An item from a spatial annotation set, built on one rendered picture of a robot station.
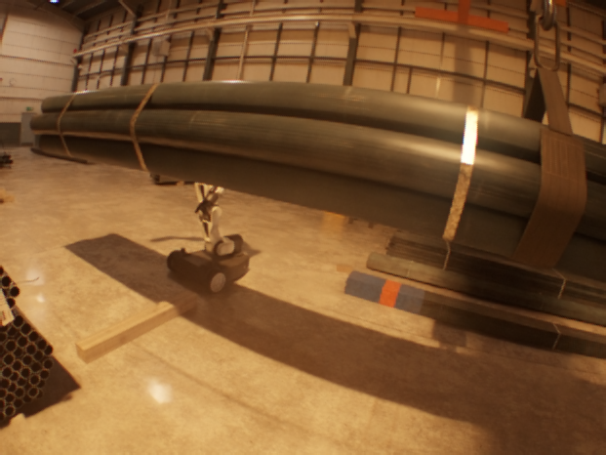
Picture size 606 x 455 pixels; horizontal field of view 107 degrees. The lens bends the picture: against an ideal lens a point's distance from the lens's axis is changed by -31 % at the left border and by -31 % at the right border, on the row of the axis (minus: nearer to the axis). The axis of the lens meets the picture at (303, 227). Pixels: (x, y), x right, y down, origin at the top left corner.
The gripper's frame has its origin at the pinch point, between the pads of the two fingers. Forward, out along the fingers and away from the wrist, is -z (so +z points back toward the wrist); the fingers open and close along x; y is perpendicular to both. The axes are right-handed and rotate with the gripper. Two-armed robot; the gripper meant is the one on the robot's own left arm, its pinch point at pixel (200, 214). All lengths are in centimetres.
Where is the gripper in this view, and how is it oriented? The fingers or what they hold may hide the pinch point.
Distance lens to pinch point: 236.9
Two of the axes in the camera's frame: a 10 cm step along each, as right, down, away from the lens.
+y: 9.0, 3.3, -2.9
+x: -0.8, -5.2, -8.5
